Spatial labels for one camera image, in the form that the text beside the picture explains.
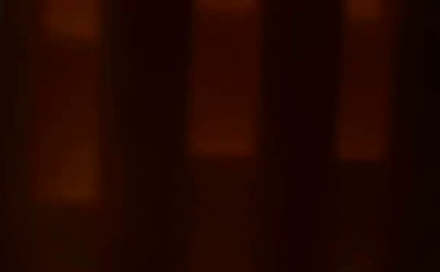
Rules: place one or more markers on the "orange slotted plastic basket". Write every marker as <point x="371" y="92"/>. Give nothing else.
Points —
<point x="219" y="208"/>

